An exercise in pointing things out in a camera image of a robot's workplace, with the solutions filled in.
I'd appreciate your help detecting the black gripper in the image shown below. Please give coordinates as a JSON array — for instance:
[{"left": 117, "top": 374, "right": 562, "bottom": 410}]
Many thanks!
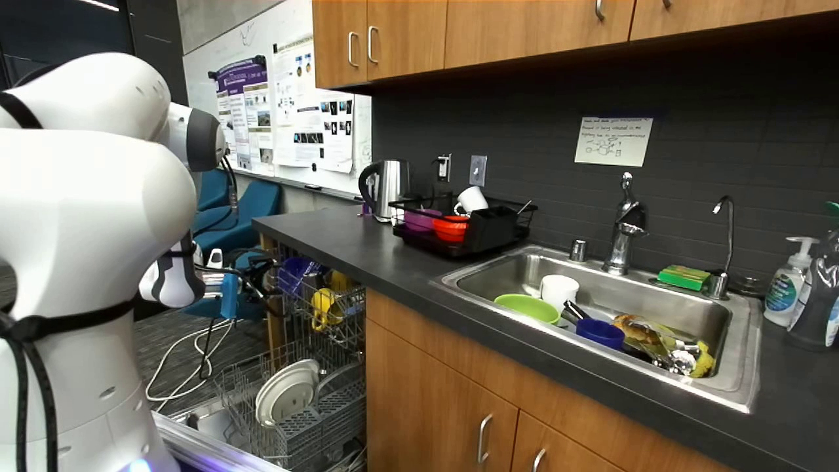
[{"left": 236, "top": 258, "right": 290, "bottom": 320}]

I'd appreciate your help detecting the wire dishwasher rack with cups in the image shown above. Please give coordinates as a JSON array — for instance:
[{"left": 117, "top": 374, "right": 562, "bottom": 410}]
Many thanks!
[{"left": 259, "top": 241, "right": 368, "bottom": 354}]

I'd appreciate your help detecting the stainless dishwasher door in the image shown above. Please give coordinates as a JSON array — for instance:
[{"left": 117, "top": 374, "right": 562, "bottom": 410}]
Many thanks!
[{"left": 153, "top": 405, "right": 290, "bottom": 472}]

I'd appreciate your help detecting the black dish drying rack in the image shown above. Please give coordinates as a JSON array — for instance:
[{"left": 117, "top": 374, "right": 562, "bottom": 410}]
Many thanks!
[{"left": 388, "top": 198, "right": 537, "bottom": 263}]

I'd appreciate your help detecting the yellow plastic cup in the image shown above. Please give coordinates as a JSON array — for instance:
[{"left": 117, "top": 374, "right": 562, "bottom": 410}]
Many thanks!
[{"left": 326, "top": 269, "right": 354, "bottom": 297}]

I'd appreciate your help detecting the white plate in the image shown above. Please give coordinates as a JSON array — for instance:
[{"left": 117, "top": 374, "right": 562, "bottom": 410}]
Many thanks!
[{"left": 251, "top": 358, "right": 322, "bottom": 431}]

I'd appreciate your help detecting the purple container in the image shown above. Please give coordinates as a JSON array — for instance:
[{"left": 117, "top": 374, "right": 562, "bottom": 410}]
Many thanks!
[{"left": 402, "top": 207, "right": 437, "bottom": 236}]

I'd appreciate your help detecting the purple header poster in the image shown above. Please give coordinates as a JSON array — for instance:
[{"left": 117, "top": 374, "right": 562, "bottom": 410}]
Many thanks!
[{"left": 206, "top": 52, "right": 276, "bottom": 174}]

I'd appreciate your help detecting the wooden base cabinet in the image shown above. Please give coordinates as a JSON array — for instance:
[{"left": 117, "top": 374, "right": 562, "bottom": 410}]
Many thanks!
[{"left": 364, "top": 286, "right": 745, "bottom": 472}]

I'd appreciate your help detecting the white printed poster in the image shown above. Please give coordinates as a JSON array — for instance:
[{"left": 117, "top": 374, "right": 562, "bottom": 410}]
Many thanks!
[{"left": 268, "top": 38, "right": 356, "bottom": 179}]

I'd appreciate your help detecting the red bowl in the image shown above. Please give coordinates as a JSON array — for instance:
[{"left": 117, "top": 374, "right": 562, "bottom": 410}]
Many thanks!
[{"left": 430, "top": 212, "right": 472, "bottom": 248}]

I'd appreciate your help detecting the white mug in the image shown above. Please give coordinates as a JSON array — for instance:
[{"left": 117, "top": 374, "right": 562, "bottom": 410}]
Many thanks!
[{"left": 450, "top": 185, "right": 491, "bottom": 219}]

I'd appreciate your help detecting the green plastic bowl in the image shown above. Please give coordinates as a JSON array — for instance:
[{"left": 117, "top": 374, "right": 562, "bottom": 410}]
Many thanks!
[{"left": 491, "top": 291, "right": 562, "bottom": 329}]

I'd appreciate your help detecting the white cup in sink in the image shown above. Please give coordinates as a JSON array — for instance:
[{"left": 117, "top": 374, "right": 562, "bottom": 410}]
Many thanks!
[{"left": 537, "top": 273, "right": 581, "bottom": 315}]

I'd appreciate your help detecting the blue bowl in sink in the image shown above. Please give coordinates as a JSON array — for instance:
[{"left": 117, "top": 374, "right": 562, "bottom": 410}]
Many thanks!
[{"left": 575, "top": 315, "right": 630, "bottom": 354}]

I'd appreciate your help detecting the chrome kitchen faucet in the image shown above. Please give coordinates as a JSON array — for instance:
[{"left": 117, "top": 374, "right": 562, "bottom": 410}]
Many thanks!
[{"left": 603, "top": 169, "right": 647, "bottom": 278}]

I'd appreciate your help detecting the white paper notice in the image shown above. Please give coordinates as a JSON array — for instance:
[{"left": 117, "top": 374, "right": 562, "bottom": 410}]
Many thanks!
[{"left": 572, "top": 114, "right": 655, "bottom": 170}]

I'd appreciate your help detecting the dirty brown pan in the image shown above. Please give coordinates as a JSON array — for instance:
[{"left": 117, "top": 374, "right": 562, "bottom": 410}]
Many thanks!
[{"left": 611, "top": 312, "right": 697, "bottom": 374}]

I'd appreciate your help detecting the green sponge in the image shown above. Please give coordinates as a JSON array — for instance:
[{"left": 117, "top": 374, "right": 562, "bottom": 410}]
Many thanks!
[{"left": 655, "top": 263, "right": 714, "bottom": 295}]

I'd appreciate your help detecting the yellow item in sink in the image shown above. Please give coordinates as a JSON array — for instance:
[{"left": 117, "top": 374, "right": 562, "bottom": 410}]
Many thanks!
[{"left": 687, "top": 339, "right": 718, "bottom": 381}]

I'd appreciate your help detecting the stainless steel sink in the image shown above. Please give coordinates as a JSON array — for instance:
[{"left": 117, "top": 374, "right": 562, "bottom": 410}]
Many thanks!
[{"left": 426, "top": 244, "right": 763, "bottom": 414}]

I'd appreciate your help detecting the thin chrome water tap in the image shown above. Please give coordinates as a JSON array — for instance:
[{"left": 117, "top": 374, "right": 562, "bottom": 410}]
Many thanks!
[{"left": 707, "top": 193, "right": 737, "bottom": 301}]

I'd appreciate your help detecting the white pump soap bottle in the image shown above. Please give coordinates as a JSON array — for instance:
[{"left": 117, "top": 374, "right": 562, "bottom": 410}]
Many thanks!
[{"left": 759, "top": 233, "right": 821, "bottom": 330}]

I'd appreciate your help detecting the dark dish soap bottle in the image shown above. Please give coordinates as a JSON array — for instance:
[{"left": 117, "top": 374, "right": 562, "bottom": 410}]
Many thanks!
[{"left": 790, "top": 198, "right": 839, "bottom": 349}]

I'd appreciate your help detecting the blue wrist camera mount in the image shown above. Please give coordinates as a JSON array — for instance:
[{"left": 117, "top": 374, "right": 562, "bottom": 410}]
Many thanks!
[{"left": 215, "top": 271, "right": 243, "bottom": 322}]

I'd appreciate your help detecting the yellow mug with handle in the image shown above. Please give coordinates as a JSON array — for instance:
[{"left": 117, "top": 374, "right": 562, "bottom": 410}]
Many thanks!
[{"left": 307, "top": 284, "right": 340, "bottom": 335}]

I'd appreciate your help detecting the white floor cable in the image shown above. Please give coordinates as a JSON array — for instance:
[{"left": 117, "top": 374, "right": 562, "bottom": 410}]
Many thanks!
[{"left": 142, "top": 317, "right": 239, "bottom": 414}]

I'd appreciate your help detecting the wire dishwasher rack with plates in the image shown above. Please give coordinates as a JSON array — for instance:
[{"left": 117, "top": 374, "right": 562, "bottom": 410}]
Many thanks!
[{"left": 206, "top": 349, "right": 368, "bottom": 472}]

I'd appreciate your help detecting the wall power outlet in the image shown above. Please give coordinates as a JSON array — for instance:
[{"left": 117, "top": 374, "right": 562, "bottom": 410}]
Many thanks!
[{"left": 432, "top": 151, "right": 457, "bottom": 185}]

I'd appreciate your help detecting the white wall board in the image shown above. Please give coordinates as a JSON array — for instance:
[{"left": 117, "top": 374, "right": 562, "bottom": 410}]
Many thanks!
[{"left": 179, "top": 0, "right": 374, "bottom": 203}]

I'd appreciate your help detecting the wall light switch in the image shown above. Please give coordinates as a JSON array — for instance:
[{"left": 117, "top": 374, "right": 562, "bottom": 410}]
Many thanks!
[{"left": 467, "top": 152, "right": 491, "bottom": 190}]

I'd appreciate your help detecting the wooden wall cabinet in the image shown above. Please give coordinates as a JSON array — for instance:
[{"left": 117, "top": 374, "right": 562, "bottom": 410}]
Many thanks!
[{"left": 309, "top": 0, "right": 839, "bottom": 93}]

